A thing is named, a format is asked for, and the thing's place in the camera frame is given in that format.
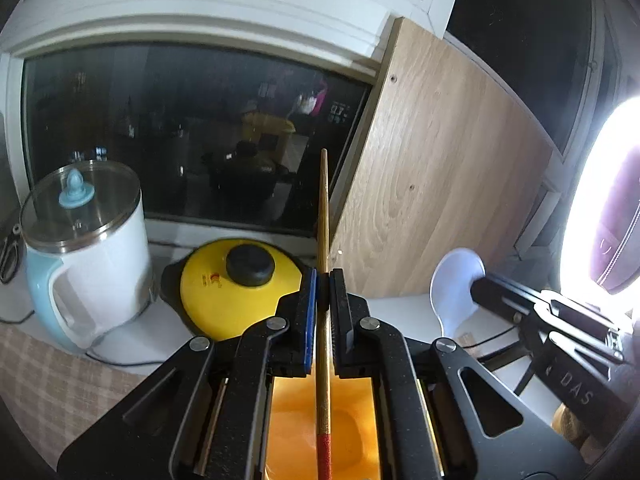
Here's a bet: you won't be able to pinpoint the beige plaid table cloth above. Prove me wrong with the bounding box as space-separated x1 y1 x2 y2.
0 322 166 466

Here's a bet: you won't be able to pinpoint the white framed window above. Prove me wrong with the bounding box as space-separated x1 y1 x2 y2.
0 0 466 241

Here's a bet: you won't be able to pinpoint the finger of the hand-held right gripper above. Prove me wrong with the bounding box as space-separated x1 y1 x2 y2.
482 275 622 347
469 280 627 367

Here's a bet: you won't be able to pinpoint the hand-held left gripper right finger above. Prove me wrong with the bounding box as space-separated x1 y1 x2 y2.
327 268 596 480

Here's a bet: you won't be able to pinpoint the white plastic spoon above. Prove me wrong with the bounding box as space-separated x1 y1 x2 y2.
430 249 487 346

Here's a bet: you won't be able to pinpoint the person's right hand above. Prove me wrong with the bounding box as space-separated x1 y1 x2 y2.
552 402 607 466

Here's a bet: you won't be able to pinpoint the black pot with yellow lid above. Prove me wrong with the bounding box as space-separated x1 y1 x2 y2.
160 238 313 343

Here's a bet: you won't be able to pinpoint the black kettle cable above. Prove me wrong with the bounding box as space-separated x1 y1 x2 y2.
0 310 168 367

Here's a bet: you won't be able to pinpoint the white and blue electric kettle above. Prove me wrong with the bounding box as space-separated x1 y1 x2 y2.
20 160 153 366

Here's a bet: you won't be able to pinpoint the ring light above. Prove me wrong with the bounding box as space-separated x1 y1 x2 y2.
560 97 640 311

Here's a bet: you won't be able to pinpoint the yellow plastic container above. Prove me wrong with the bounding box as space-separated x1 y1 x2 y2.
265 377 383 480

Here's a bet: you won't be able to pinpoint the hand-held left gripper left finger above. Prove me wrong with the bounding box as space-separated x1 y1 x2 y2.
57 267 321 480

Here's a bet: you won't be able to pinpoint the light oak wooden board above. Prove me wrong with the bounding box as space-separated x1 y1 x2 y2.
330 16 561 301

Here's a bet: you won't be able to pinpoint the black scissors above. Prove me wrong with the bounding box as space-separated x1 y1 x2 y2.
0 225 23 283

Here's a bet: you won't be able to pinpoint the grey metal appliance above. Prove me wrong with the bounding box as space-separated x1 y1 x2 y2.
0 110 18 226

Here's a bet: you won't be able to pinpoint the gold chopstick with red end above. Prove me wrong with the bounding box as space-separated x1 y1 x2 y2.
316 149 333 480

